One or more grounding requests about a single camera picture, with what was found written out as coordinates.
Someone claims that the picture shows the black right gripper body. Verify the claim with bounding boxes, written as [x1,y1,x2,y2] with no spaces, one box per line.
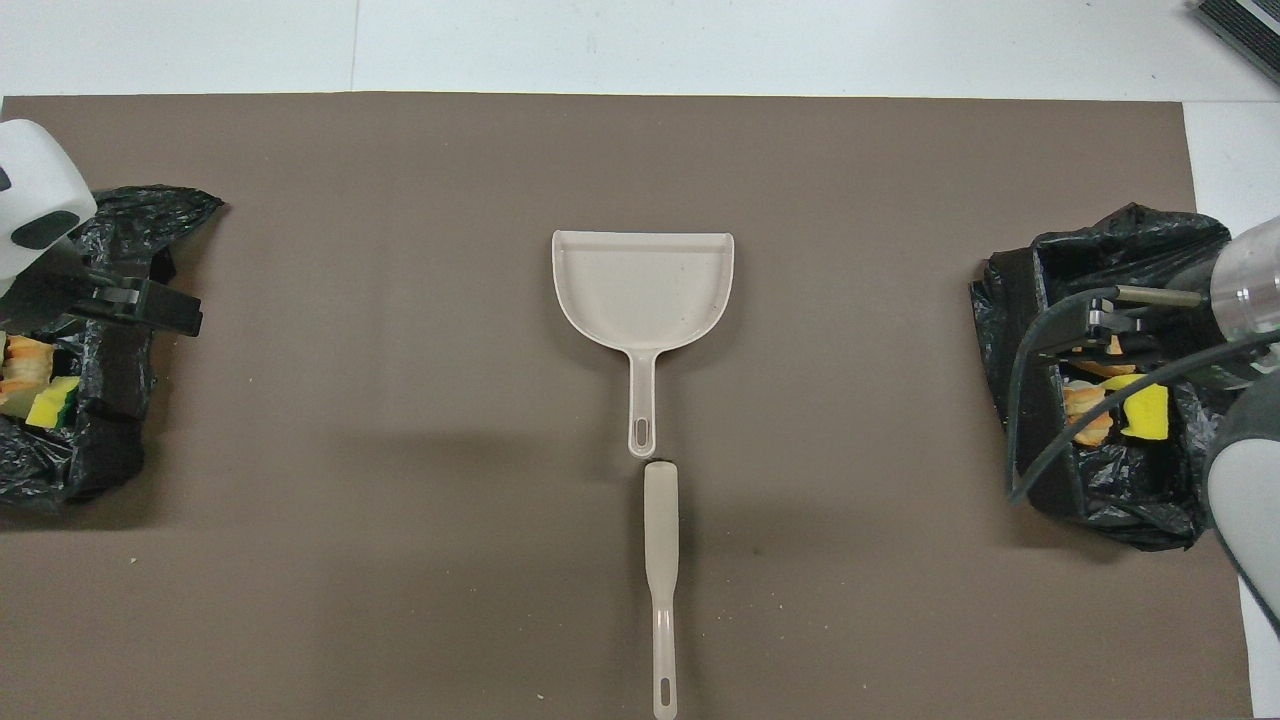
[1085,283,1213,346]

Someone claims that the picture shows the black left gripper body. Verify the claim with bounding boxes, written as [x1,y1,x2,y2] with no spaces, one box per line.
[0,245,141,331]

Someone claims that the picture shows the brown sponge chunk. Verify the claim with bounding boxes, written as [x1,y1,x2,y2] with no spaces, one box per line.
[1072,335,1139,379]

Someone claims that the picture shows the pale orange layered sponge chunk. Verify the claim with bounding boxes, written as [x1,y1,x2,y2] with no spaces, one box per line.
[1062,383,1114,448]

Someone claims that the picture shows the notched yellow sponge piece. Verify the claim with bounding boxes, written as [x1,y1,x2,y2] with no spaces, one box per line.
[1100,373,1170,442]

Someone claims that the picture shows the beige plastic dustpan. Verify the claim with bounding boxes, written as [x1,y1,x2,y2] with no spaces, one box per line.
[551,229,736,460]

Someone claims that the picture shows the beige hand brush black bristles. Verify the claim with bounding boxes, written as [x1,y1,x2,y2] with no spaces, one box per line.
[643,459,682,720]

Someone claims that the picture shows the black plastic bin bag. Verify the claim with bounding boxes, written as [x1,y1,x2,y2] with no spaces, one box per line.
[969,203,1280,552]
[0,185,225,513]

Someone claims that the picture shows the brown table mat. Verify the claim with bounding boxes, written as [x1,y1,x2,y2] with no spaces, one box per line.
[0,92,1256,720]

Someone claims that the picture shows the dark ribbed metal object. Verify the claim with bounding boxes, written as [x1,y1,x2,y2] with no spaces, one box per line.
[1190,0,1280,86]

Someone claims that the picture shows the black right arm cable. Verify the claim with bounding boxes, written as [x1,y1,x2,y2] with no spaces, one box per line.
[1005,287,1280,504]

